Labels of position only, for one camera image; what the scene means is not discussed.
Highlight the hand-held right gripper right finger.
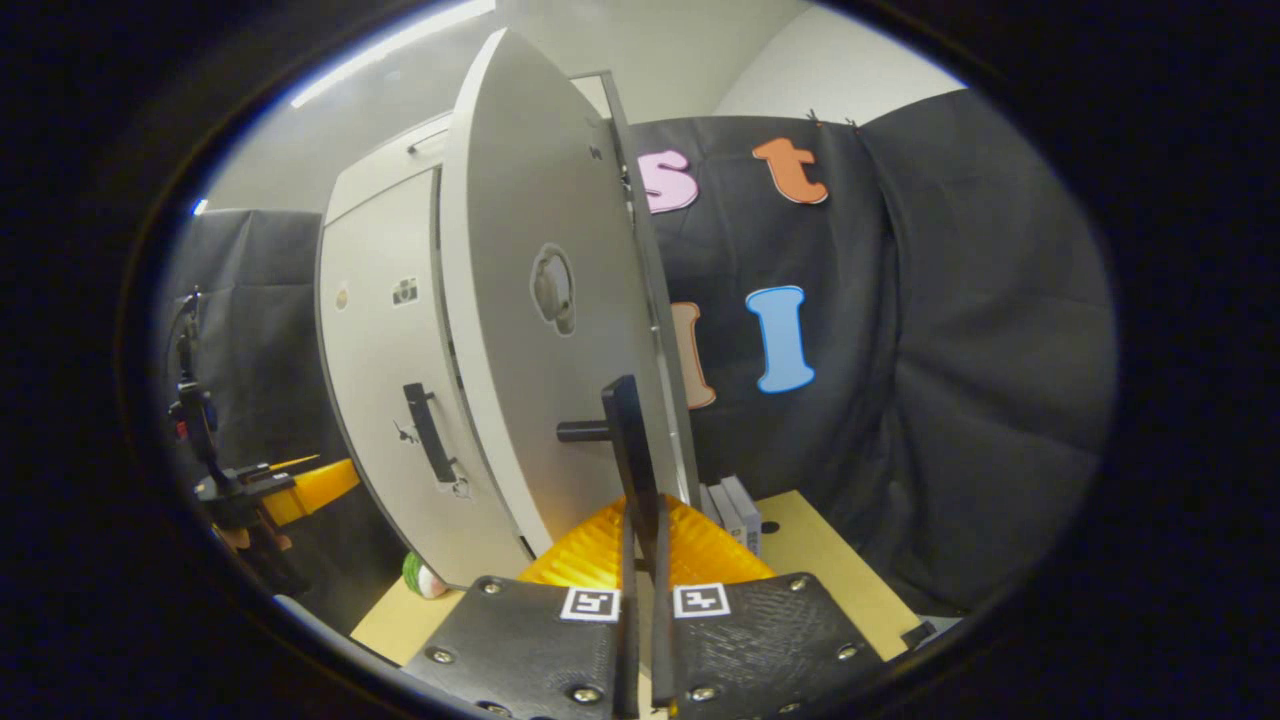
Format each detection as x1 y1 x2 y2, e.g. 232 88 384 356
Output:
650 495 889 720

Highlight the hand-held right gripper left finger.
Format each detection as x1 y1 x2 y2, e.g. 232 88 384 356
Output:
400 495 642 720

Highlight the white shoe cabinet door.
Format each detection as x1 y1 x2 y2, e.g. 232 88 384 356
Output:
438 28 701 561
315 165 531 589

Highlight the white double-door shoe cabinet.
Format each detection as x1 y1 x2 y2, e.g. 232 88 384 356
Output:
315 70 701 591

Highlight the white cabinet drawer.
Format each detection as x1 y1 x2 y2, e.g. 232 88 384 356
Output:
322 108 456 226

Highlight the white flat box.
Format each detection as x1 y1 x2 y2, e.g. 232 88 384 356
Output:
700 483 746 546

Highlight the grey flat box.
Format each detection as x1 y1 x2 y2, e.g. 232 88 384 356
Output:
720 475 763 557

